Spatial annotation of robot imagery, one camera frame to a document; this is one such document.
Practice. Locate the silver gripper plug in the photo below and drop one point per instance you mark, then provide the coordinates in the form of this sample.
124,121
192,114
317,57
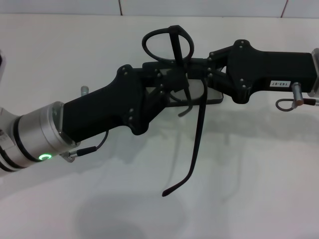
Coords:
84,90
297,94

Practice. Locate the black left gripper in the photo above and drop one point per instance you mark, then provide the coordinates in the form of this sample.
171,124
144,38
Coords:
99,112

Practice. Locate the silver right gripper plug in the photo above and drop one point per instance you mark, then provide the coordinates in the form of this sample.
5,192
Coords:
297,94

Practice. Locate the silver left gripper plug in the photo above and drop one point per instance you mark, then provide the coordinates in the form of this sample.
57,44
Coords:
84,90

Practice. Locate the black glasses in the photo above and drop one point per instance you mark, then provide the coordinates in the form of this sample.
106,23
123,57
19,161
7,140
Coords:
174,28

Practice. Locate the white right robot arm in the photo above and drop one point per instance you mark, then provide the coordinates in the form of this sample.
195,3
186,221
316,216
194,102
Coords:
316,72

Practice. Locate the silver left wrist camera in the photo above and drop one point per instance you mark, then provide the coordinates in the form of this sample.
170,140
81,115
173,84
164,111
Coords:
2,64

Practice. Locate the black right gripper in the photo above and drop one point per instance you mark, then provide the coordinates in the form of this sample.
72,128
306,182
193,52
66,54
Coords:
274,69

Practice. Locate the black glasses case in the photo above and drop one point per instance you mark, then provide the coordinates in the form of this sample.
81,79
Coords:
214,95

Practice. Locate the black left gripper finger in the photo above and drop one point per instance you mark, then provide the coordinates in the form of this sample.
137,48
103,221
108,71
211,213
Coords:
172,77

